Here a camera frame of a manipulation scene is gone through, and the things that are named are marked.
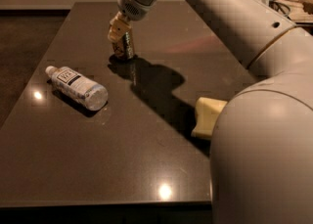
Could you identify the orange soda can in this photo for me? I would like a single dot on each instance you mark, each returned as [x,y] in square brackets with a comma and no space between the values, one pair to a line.
[124,48]

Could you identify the clear plastic water bottle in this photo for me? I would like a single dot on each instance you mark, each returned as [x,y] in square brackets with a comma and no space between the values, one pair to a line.
[86,92]

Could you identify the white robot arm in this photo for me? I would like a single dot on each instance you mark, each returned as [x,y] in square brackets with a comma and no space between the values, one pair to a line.
[261,154]

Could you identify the yellow sponge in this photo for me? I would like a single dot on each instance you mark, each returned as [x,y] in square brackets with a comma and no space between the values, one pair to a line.
[207,111]

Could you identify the wooden tray with clutter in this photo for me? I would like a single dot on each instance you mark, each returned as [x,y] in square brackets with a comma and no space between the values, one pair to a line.
[299,11]

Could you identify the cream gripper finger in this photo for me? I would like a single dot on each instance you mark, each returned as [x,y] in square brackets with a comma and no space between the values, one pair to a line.
[119,26]

